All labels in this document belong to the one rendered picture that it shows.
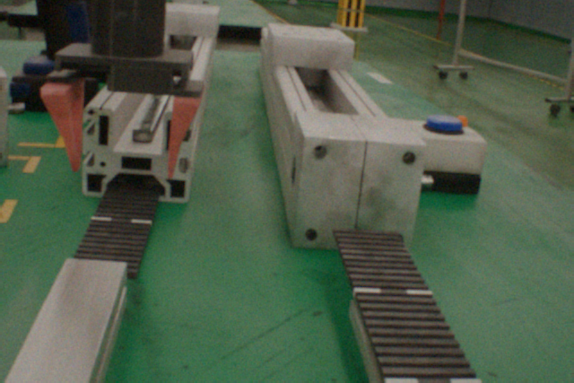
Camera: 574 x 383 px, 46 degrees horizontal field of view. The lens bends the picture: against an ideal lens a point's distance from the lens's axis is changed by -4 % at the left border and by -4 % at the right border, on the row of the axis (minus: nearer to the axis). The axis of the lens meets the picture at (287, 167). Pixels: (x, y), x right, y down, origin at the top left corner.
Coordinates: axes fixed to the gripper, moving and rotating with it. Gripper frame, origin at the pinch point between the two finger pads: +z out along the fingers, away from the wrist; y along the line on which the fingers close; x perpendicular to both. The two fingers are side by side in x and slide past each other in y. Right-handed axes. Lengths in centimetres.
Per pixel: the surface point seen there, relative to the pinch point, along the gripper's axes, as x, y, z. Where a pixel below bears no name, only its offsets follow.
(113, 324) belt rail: 18.4, -2.3, 4.2
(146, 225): 0.7, -2.1, 5.0
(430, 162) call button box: -15.0, -30.0, 2.3
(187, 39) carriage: -65, 0, -2
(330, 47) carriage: -38.9, -21.2, -6.0
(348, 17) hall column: -1008, -176, 65
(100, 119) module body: -7.2, 3.4, -1.7
